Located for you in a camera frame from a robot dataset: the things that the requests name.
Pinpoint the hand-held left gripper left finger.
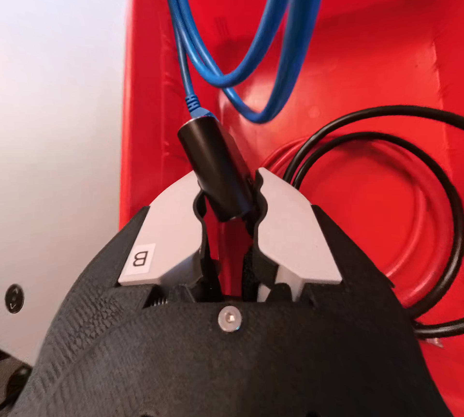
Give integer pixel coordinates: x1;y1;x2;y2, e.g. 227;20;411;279
118;170;209;287

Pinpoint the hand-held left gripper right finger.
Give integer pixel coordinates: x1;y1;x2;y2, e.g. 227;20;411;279
252;168;343;301

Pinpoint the black ethernet adapter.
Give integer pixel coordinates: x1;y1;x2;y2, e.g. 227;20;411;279
177;117;254;222

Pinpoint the red ethernet cable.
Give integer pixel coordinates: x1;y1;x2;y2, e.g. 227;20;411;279
261;138;455;307

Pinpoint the blue ethernet cable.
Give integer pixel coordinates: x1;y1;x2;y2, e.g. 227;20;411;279
143;0;332;124

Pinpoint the black ethernet cable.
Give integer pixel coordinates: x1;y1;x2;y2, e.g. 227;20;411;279
282;106;464;349

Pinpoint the red plastic bin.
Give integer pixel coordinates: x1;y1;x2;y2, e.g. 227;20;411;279
119;0;464;417

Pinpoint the round black desk control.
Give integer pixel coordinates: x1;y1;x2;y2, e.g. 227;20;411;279
4;283;25;314

